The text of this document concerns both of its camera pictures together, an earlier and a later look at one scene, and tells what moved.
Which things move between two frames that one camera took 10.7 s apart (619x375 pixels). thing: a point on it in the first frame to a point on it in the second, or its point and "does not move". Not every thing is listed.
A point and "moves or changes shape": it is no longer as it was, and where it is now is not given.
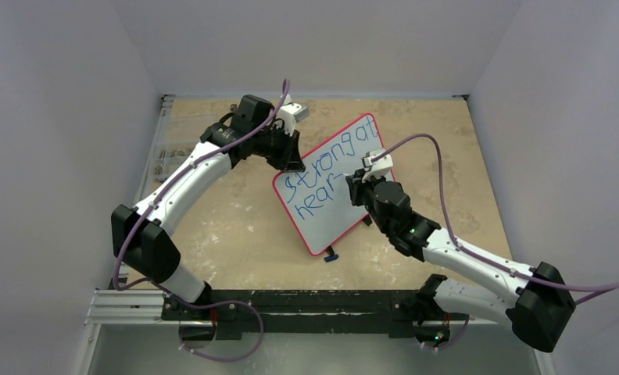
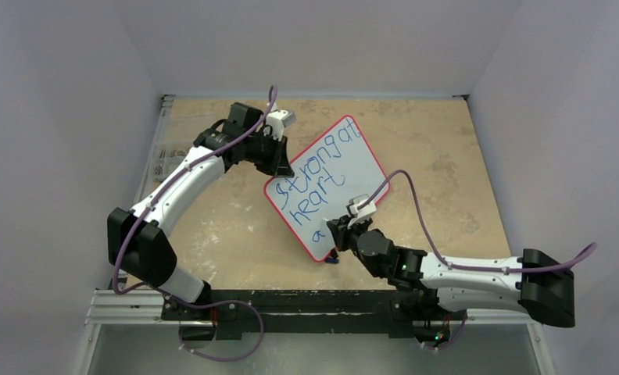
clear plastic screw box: [177, 137] does not move
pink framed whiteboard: [320, 198] moves or changes shape
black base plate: [302, 312] does not move
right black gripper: [358, 189] to [339, 233]
